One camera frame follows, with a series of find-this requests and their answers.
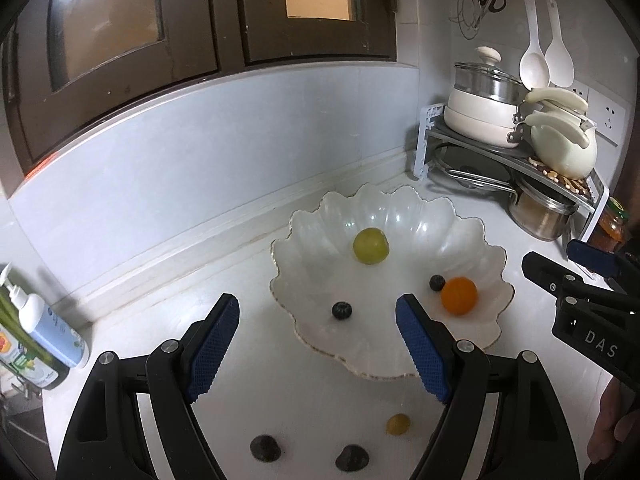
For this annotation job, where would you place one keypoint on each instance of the glass pan lid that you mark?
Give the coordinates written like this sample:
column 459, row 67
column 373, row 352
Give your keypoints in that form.
column 475, row 165

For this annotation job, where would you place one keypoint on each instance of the dark purple grape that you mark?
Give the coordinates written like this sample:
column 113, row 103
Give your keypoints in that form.
column 352, row 457
column 264, row 448

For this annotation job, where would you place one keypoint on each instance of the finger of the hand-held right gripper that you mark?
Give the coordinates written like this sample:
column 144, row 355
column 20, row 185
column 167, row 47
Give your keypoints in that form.
column 545, row 270
column 595, row 256

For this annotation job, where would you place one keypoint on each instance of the cream cooking pot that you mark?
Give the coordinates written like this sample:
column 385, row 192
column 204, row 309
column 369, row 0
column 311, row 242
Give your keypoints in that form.
column 475, row 120

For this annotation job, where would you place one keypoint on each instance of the yellow-brown longan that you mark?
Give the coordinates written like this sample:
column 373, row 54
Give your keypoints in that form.
column 398, row 424

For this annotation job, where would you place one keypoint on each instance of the cream ceramic pot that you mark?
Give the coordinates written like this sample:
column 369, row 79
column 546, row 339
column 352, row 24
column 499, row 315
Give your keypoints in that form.
column 560, row 155

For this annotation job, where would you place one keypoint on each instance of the large green round fruit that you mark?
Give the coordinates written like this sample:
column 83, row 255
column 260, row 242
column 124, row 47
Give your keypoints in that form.
column 371, row 246

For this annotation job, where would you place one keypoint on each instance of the wooden bead trivet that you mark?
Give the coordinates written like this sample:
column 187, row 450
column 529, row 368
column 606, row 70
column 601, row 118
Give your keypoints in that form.
column 565, row 180

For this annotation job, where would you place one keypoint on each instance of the steel steamer pot with lid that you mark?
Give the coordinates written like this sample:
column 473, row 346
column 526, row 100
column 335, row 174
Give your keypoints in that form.
column 487, row 85

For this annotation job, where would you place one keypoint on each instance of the glass jar of sauce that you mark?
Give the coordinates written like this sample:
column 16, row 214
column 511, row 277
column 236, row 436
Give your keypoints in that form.
column 612, row 225

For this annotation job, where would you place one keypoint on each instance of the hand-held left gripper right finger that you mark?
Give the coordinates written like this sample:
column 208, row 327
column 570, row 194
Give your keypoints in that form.
column 422, row 350

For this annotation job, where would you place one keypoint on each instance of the kitchen sink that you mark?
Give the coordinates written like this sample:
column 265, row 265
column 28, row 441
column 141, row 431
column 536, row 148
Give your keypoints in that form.
column 20, row 415

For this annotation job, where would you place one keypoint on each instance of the blueberry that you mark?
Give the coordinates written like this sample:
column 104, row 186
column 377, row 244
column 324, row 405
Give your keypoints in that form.
column 342, row 310
column 437, row 282

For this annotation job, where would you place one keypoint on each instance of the white grey corner shelf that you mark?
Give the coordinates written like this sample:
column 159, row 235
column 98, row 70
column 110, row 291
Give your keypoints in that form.
column 430, row 130

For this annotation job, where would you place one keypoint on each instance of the white wall socket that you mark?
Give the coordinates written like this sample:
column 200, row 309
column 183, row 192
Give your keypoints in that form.
column 580, row 91
column 607, row 115

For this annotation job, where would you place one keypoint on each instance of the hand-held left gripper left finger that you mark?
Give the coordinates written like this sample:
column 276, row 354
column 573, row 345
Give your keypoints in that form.
column 215, row 345

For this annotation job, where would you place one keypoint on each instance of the brown wooden window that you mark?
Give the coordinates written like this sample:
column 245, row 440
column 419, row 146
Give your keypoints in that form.
column 225, row 10

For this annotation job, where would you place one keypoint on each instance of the person's right hand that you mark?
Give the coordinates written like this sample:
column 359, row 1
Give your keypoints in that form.
column 610, row 430

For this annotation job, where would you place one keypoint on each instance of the green dish soap bottle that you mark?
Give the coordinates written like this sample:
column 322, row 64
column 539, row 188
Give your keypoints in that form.
column 25, row 365

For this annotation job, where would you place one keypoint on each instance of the white scalloped bowl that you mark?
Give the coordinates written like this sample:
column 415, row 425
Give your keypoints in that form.
column 325, row 240

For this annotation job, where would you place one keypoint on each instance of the black scissors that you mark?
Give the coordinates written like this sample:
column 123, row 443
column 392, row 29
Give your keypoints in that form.
column 492, row 0

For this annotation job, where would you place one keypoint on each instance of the small orange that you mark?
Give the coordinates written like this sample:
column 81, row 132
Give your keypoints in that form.
column 459, row 296

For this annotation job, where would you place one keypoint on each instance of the white blue pump bottle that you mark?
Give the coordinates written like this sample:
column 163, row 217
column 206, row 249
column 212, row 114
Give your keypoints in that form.
column 50, row 330

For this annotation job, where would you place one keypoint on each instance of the white rice spoon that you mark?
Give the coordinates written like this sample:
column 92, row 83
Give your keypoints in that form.
column 534, row 67
column 559, row 65

